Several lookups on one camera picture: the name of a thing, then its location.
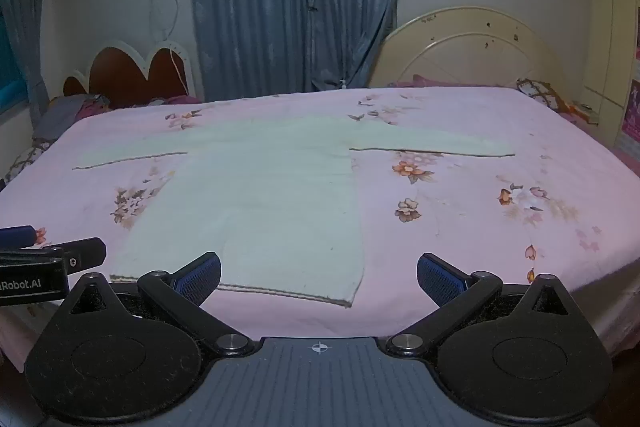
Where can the pink floral bed sheet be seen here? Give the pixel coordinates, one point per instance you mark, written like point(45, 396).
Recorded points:
point(450, 227)

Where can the pink pillow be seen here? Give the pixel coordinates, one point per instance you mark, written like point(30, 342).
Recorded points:
point(440, 82)

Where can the brown heart-shaped headboard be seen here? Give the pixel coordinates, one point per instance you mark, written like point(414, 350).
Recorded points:
point(125, 74)

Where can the window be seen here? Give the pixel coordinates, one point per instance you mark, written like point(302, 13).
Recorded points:
point(10, 72)

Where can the lattice patterned pillow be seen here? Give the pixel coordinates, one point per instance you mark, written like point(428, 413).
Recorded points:
point(22, 159)
point(542, 94)

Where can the cream wardrobe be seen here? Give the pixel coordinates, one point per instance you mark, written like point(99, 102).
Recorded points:
point(612, 32)

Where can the grey side curtain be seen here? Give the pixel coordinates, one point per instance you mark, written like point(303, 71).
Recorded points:
point(22, 7)

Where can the magenta pillow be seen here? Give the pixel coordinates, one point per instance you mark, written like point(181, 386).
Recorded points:
point(175, 100)

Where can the cream curved headboard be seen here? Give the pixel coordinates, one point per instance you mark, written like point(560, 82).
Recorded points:
point(465, 52)

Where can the light green sweater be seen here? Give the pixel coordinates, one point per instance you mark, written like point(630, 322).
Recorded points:
point(270, 187)

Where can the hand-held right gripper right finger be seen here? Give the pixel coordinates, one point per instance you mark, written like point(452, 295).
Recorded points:
point(440, 281)

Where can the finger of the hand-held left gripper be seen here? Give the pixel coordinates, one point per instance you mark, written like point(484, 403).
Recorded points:
point(15, 236)
point(82, 253)

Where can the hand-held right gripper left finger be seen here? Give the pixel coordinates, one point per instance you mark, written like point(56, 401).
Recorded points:
point(200, 281)

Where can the pink wall poster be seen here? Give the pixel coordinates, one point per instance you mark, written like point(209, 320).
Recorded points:
point(632, 109)

